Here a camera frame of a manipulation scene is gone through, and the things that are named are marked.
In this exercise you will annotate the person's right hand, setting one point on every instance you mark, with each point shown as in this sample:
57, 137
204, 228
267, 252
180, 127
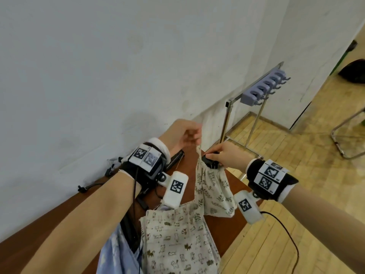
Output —
231, 156

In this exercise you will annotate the person's left hand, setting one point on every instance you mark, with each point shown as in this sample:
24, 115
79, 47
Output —
182, 134

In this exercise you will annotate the metal clothes rack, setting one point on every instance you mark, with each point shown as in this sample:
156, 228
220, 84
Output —
226, 119

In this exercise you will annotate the leaf print bag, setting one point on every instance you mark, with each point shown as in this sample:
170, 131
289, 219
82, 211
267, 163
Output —
214, 194

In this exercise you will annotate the cat print fabric bag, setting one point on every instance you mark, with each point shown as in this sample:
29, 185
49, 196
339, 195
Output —
176, 242

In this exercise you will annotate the blue fabric bag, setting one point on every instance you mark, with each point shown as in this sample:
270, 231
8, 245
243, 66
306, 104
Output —
117, 256

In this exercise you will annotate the person's left forearm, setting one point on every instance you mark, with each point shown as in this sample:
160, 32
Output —
79, 225

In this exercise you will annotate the person's right forearm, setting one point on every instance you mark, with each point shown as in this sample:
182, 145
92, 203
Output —
328, 222

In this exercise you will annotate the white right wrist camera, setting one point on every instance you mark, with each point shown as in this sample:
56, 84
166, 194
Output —
246, 206

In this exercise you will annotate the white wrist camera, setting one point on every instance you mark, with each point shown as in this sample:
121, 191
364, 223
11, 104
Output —
246, 206
175, 191

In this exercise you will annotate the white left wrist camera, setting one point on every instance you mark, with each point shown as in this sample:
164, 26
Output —
175, 191

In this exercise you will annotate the purple hook rail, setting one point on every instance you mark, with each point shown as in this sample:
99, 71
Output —
251, 98

